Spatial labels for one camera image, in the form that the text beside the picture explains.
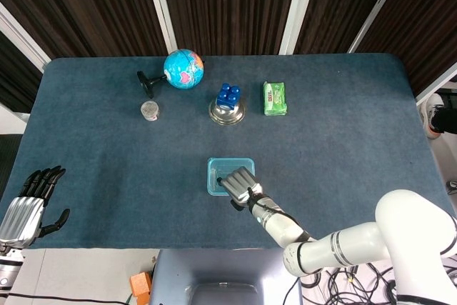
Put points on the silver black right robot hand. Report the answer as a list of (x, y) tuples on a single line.
[(241, 185)]

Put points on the green wet wipes pack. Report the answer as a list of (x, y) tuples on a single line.
[(275, 99)]

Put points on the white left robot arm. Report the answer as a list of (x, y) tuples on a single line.
[(9, 269)]

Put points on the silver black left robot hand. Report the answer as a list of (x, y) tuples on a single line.
[(21, 219)]

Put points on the white sneaker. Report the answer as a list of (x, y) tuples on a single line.
[(427, 105)]

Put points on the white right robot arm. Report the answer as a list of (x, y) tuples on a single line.
[(403, 226)]

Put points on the black trouser leg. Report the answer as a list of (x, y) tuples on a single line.
[(446, 121)]

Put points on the blue globe on black stand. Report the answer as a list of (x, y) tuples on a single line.
[(184, 69)]

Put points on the grey robot torso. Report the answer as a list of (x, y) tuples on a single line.
[(214, 269)]

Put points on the blue-rimmed clear plastic lid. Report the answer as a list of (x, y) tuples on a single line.
[(214, 165)]

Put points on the white partition post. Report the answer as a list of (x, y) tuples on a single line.
[(435, 90), (161, 8), (376, 8), (25, 37), (298, 8)]

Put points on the small clear round jar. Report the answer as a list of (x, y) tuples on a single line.
[(150, 110)]

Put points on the blue toy building block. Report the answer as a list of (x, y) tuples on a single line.
[(228, 96)]

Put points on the blue table cloth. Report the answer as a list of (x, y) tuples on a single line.
[(107, 158)]

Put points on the orange block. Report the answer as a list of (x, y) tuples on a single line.
[(140, 285)]

